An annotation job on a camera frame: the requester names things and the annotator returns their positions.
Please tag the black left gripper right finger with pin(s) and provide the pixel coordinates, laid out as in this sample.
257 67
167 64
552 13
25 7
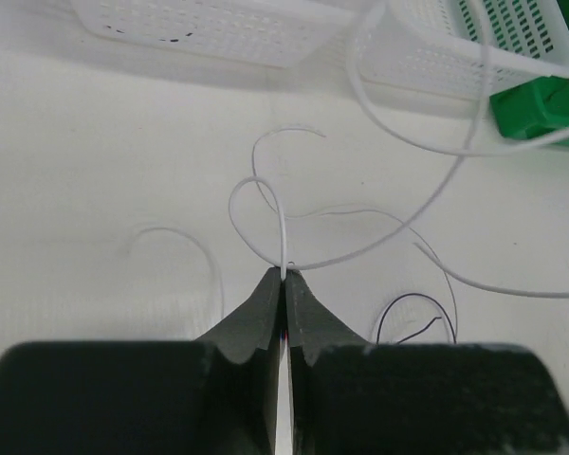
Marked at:
351 396

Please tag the white perforated basket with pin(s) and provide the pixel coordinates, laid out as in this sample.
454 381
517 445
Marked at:
435 46
268 33

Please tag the right white perforated basket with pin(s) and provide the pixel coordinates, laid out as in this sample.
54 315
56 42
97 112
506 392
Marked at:
435 46

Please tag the green plastic tray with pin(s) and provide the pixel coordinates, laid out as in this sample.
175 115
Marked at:
533 109

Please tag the left white perforated basket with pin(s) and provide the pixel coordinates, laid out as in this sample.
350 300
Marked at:
268 33

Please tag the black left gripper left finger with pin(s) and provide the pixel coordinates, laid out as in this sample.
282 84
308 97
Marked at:
216 394

